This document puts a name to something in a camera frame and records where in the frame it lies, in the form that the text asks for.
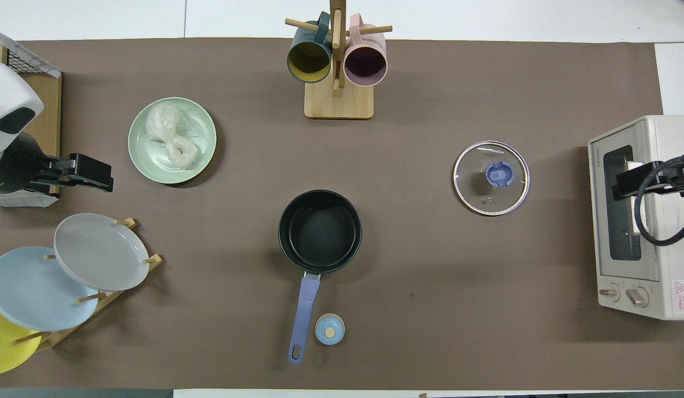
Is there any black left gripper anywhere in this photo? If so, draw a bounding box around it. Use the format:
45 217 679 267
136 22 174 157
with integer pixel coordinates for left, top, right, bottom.
50 153 114 193

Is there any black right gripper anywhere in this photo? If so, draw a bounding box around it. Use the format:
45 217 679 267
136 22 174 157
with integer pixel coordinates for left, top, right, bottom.
612 159 684 201

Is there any small white food bag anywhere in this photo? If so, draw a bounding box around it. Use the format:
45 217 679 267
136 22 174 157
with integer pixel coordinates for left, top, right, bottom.
145 102 201 170

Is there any glass lid with blue knob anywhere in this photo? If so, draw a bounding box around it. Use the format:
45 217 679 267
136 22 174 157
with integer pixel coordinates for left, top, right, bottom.
453 140 530 216

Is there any grey plate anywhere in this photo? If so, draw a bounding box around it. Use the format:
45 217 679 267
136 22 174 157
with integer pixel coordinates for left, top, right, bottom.
54 213 150 292

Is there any pale green plate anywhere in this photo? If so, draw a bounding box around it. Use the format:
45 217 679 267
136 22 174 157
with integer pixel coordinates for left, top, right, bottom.
128 97 217 185

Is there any wooden plate rack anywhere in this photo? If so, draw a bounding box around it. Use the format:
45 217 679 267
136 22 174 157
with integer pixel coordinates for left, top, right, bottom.
13 217 164 352

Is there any light blue plate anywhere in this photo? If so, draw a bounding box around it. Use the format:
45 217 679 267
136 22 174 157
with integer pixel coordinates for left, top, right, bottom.
0 247 99 332

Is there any yellow plate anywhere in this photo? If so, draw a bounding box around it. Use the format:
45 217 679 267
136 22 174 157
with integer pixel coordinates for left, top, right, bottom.
0 298 43 376

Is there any beige toaster oven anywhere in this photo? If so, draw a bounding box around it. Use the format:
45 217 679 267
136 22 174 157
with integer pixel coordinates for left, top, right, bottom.
588 115 684 321

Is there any brown table mat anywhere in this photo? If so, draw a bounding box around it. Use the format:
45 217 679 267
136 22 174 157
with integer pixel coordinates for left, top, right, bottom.
0 38 684 390

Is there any teal mug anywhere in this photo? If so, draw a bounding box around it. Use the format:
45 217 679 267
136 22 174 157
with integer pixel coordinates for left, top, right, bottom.
287 12 333 84

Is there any wooden mug tree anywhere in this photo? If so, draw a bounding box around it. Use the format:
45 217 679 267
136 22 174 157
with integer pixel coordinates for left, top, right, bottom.
285 0 393 120

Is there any small blue jar cork stopper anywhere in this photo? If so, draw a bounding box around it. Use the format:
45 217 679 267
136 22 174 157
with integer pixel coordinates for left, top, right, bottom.
314 313 345 346

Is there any pink mug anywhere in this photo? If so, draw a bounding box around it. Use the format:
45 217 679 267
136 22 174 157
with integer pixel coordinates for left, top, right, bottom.
343 14 388 87

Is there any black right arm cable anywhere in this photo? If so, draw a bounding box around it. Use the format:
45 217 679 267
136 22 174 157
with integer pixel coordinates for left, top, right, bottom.
633 154 684 247

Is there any dark pot with purple handle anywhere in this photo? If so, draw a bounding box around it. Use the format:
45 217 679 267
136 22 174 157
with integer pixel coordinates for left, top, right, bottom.
278 190 363 365

